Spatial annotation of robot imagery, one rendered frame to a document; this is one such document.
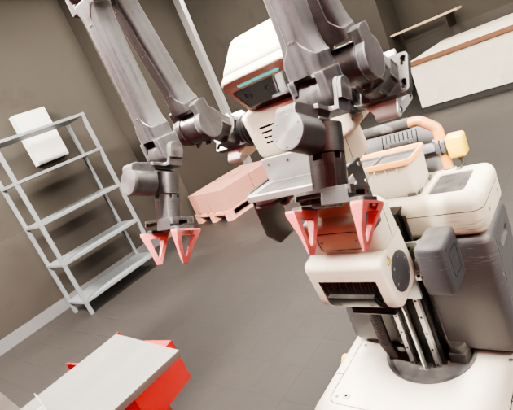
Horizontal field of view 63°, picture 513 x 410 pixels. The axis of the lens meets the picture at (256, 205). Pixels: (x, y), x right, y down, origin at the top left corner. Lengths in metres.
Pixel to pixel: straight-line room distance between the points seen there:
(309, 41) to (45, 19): 4.92
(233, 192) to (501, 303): 3.92
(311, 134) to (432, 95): 5.97
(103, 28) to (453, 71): 5.74
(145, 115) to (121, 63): 0.11
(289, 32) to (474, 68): 5.76
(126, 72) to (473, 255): 0.99
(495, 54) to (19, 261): 5.92
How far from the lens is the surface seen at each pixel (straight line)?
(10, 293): 4.65
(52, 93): 5.15
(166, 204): 0.94
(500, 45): 6.29
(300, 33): 0.67
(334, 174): 0.64
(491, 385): 1.42
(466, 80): 6.42
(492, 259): 1.29
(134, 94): 0.96
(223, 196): 4.84
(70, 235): 4.85
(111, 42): 0.98
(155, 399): 1.12
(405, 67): 0.90
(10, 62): 5.11
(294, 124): 0.60
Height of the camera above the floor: 1.26
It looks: 14 degrees down
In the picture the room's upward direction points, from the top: 24 degrees counter-clockwise
